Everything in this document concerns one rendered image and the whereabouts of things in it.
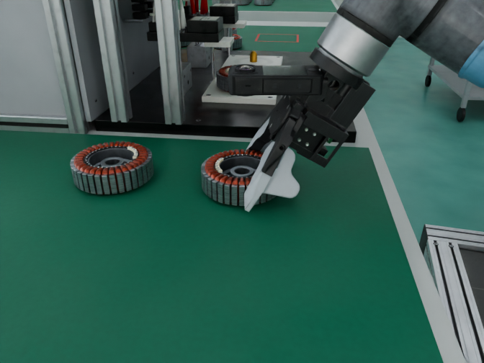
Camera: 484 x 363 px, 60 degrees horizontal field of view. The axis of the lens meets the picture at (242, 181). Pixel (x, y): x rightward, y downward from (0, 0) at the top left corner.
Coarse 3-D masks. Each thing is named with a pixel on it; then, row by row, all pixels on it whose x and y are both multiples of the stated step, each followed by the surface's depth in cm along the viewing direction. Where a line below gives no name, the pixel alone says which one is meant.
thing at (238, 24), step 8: (216, 8) 104; (224, 8) 104; (232, 8) 104; (192, 16) 105; (200, 16) 105; (208, 16) 105; (216, 16) 105; (224, 16) 105; (232, 16) 105; (224, 24) 106; (232, 24) 106; (240, 24) 105
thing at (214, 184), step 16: (208, 160) 59; (224, 160) 60; (240, 160) 61; (256, 160) 60; (208, 176) 55; (224, 176) 54; (240, 176) 57; (208, 192) 56; (224, 192) 54; (240, 192) 53
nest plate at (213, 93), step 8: (216, 80) 96; (208, 88) 91; (216, 88) 91; (208, 96) 86; (216, 96) 86; (224, 96) 86; (232, 96) 86; (240, 96) 86; (248, 96) 86; (256, 96) 86; (264, 96) 86; (272, 96) 86
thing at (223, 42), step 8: (192, 24) 83; (200, 24) 83; (208, 24) 83; (216, 24) 83; (152, 32) 85; (184, 32) 84; (192, 32) 84; (200, 32) 84; (208, 32) 84; (216, 32) 83; (152, 40) 85; (184, 40) 85; (192, 40) 84; (200, 40) 84; (208, 40) 84; (216, 40) 84; (224, 40) 86; (232, 40) 87
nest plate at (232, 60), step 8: (232, 56) 118; (240, 56) 118; (248, 56) 118; (264, 56) 118; (272, 56) 118; (280, 56) 118; (224, 64) 110; (232, 64) 110; (256, 64) 110; (264, 64) 110; (272, 64) 110; (280, 64) 110
